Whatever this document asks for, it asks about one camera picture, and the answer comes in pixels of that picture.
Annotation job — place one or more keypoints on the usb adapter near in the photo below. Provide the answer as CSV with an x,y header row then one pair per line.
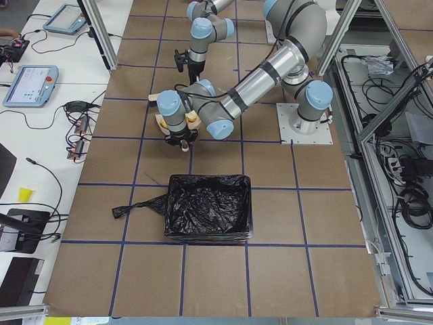
x,y
76,150

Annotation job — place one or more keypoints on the black box on desk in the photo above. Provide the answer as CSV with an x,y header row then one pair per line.
x,y
20,281

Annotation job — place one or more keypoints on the teach pendant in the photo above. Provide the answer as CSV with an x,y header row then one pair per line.
x,y
68,20
32,86

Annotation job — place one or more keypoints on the aluminium frame post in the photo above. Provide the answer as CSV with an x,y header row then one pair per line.
x,y
98,29

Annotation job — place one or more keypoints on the near teach pendant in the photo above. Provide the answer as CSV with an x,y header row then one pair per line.
x,y
32,86

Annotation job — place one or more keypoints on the crumpled plastic wrap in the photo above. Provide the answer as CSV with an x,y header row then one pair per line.
x,y
379,65

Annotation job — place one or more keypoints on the far teach pendant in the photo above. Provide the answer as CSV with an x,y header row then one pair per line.
x,y
68,20

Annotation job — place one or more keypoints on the torn bread piece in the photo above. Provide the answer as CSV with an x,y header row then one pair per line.
x,y
163,124
191,118

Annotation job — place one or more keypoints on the usb adapter far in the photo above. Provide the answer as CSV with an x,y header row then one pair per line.
x,y
81,125

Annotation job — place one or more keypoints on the beige hand brush black bristles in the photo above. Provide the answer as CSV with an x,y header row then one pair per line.
x,y
153,97

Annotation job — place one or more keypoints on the black device with cables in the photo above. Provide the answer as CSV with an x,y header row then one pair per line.
x,y
21,230

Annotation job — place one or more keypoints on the yellow sponge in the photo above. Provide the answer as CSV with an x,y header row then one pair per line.
x,y
25,194

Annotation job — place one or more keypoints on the black bin with bag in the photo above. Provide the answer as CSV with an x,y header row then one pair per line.
x,y
203,208

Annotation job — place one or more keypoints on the usb adapter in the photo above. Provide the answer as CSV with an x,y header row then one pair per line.
x,y
81,125
76,150

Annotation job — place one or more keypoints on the beige plastic dustpan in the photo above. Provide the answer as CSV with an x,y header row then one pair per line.
x,y
191,126

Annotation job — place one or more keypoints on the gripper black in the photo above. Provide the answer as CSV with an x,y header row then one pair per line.
x,y
195,68
178,137

